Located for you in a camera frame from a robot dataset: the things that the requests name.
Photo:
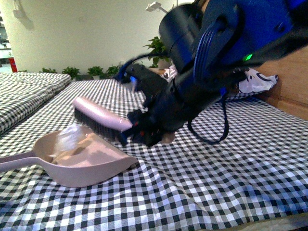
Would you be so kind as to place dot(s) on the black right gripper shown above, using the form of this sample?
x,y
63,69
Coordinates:
x,y
166,114

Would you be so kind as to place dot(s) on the beige hand brush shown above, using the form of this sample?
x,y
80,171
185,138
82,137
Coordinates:
x,y
102,121

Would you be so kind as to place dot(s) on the white paper trash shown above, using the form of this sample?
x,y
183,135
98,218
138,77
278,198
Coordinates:
x,y
67,139

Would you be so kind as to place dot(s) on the beige plastic dustpan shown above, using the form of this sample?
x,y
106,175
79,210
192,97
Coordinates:
x,y
93,160

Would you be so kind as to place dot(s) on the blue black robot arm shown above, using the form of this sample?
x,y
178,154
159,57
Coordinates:
x,y
210,50

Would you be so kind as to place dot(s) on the large green potted plant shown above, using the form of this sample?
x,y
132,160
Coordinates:
x,y
157,47

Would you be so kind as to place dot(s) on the white cartoon print pillow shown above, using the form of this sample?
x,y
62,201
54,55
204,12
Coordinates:
x,y
252,82

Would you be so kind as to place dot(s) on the black white checkered bedsheet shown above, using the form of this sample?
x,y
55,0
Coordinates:
x,y
259,172

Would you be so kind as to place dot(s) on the wooden headboard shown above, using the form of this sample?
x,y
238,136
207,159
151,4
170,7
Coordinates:
x,y
290,94

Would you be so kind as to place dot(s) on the folded checkered blanket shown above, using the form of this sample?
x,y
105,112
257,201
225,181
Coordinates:
x,y
22,93

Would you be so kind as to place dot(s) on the red fire extinguisher box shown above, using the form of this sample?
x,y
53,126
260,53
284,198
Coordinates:
x,y
13,65

